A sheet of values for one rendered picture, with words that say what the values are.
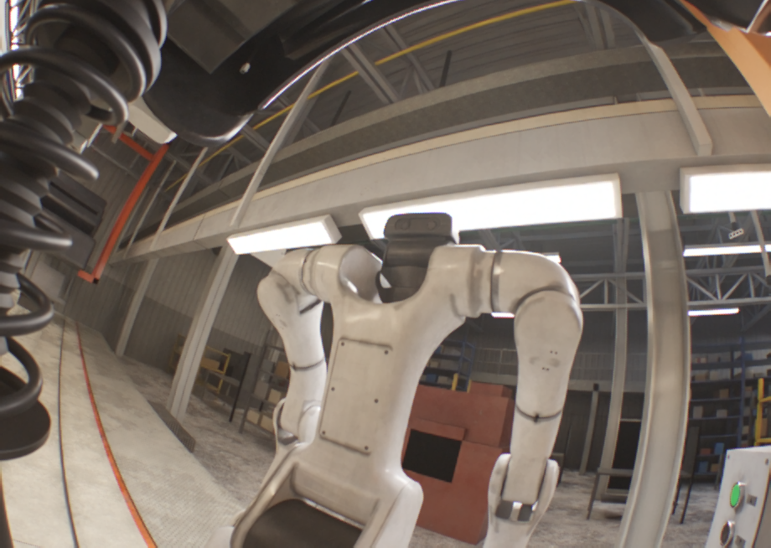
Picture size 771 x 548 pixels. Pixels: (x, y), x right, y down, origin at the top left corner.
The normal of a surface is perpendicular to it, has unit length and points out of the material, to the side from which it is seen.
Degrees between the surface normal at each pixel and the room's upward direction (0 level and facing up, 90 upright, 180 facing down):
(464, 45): 180
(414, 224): 96
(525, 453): 96
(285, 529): 45
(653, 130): 90
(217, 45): 120
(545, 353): 146
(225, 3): 133
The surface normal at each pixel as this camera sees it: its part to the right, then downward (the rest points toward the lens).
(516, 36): -0.24, 0.89
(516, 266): -0.35, -0.56
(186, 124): 0.79, -0.06
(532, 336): -0.53, 0.37
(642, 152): -0.55, -0.45
